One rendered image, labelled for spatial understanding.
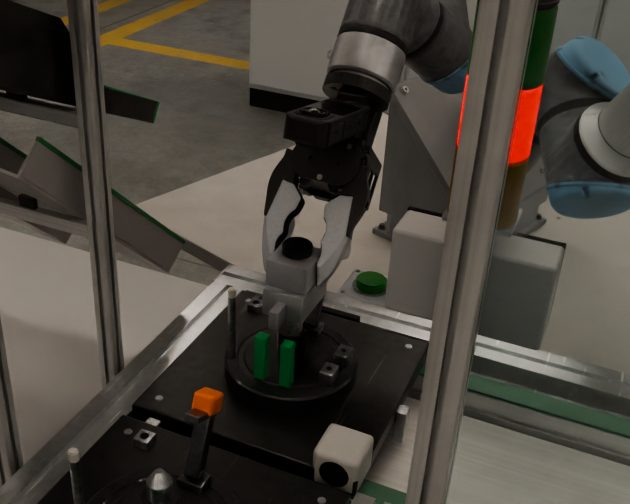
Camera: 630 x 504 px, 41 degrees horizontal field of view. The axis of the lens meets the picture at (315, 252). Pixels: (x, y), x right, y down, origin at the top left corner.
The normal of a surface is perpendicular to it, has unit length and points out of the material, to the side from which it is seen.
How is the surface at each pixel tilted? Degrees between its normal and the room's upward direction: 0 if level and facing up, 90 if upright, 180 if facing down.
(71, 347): 0
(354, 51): 50
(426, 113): 44
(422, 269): 90
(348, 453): 0
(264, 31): 90
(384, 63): 63
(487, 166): 90
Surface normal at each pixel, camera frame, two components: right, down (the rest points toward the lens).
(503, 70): -0.39, 0.44
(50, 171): 0.84, 0.31
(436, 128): 0.55, -0.37
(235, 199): 0.06, -0.87
